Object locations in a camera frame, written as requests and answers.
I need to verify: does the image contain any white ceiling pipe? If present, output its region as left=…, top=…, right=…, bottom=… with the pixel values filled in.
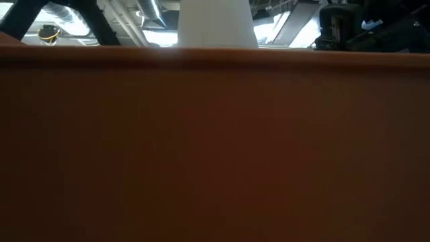
left=99, top=0, right=151, bottom=47

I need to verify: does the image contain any white shade table lamp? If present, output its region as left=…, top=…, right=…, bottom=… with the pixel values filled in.
left=177, top=0, right=259, bottom=50

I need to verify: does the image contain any orange plastic bin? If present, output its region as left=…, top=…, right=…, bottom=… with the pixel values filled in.
left=0, top=32, right=430, bottom=242

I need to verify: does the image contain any large silver ventilation duct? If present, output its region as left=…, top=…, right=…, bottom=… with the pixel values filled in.
left=33, top=1, right=91, bottom=37

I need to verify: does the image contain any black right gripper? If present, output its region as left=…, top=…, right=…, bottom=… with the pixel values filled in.
left=314, top=3, right=366, bottom=51

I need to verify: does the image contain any dark ceiling panel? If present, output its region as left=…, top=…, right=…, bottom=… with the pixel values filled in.
left=271, top=1, right=320, bottom=46

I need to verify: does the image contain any black overhead camera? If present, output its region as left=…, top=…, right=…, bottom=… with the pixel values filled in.
left=37, top=24, right=62, bottom=46

